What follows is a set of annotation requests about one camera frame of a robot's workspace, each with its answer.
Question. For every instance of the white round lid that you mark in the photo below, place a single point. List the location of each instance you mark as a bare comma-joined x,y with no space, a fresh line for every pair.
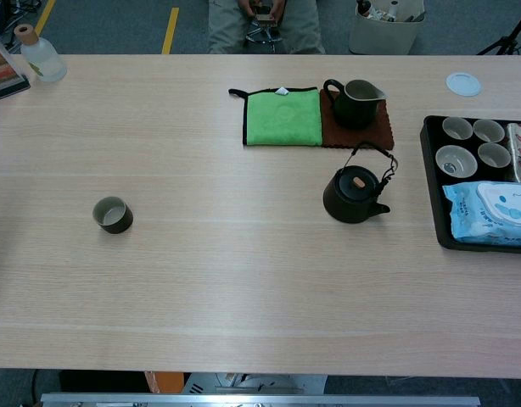
463,84

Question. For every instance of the dark handheld phone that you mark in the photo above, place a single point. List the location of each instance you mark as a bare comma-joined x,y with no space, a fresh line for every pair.
264,17

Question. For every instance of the beige storage bin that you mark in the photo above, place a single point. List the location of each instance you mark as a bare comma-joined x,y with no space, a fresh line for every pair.
383,36

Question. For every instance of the person in khaki trousers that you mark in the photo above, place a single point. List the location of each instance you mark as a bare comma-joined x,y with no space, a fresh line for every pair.
226,29

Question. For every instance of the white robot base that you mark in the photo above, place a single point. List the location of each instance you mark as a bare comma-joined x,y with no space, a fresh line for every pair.
252,383

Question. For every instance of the large beige teacup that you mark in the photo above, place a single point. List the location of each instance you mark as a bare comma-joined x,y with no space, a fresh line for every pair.
455,161

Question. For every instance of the small beige teacup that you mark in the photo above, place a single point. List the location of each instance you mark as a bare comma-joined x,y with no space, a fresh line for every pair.
494,155
489,130
457,128

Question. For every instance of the blue wet wipes pack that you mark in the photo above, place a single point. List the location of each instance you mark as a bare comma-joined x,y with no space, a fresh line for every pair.
477,216

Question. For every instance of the black plastic tray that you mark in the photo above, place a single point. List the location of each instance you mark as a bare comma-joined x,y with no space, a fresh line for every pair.
428,131

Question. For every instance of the green cloth black trim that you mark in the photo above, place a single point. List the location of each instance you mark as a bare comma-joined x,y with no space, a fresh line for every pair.
281,118

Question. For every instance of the metal chair base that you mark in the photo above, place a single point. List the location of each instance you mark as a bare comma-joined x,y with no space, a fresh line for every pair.
260,34

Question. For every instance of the dark teacup beige inside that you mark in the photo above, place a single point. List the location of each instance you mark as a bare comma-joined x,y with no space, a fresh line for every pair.
116,222

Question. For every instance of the orange object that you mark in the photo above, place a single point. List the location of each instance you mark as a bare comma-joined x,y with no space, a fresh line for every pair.
167,381

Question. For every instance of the black tripod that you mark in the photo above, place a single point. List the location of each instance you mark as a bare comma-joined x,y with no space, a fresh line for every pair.
504,42

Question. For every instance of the aluminium rail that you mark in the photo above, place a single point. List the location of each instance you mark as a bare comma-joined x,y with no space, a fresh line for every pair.
260,400

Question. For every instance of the black pitcher beige inside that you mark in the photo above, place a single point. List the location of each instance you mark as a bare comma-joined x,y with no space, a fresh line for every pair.
354,114

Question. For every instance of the brown cloth mat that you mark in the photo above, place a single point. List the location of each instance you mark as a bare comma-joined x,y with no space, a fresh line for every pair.
371,137

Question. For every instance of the glass bottle wooden cap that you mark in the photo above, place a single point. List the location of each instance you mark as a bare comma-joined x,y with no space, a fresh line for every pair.
44,61

